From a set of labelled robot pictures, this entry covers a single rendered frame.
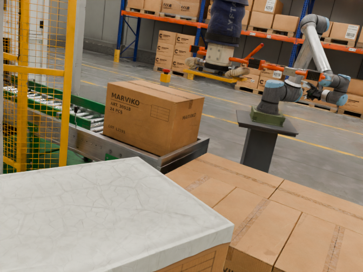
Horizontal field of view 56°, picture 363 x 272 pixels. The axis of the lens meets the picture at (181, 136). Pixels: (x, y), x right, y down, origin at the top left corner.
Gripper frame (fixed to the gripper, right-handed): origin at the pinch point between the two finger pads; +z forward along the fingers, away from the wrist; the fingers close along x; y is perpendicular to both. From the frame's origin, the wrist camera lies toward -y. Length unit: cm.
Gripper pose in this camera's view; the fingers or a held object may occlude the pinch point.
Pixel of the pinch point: (302, 88)
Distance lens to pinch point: 293.7
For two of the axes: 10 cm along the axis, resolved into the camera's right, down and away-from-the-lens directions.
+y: -7.2, 5.9, -3.6
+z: -6.2, -3.2, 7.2
